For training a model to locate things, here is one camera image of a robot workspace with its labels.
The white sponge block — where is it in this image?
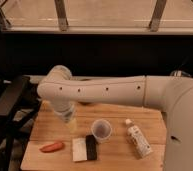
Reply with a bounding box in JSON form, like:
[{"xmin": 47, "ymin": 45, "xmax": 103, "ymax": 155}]
[{"xmin": 72, "ymin": 138, "xmax": 87, "ymax": 162}]

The black sponge block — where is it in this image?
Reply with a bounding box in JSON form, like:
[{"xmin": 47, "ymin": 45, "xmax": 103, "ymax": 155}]
[{"xmin": 86, "ymin": 135, "xmax": 97, "ymax": 160}]

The wooden cutting board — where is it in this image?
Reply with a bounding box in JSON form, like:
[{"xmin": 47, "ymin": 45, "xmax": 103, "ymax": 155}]
[{"xmin": 21, "ymin": 101, "xmax": 166, "ymax": 171}]

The clear plastic cup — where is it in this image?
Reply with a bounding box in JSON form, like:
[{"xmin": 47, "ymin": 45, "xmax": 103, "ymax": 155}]
[{"xmin": 91, "ymin": 119, "xmax": 112, "ymax": 143}]

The black chair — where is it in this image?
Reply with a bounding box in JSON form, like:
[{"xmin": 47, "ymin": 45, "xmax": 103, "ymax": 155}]
[{"xmin": 0, "ymin": 76, "xmax": 41, "ymax": 171}]

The white plastic bottle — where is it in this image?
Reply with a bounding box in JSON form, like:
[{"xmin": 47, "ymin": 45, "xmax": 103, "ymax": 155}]
[{"xmin": 125, "ymin": 119, "xmax": 152, "ymax": 158}]

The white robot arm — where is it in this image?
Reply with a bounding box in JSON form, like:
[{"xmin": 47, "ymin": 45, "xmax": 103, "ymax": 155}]
[{"xmin": 37, "ymin": 65, "xmax": 193, "ymax": 171}]

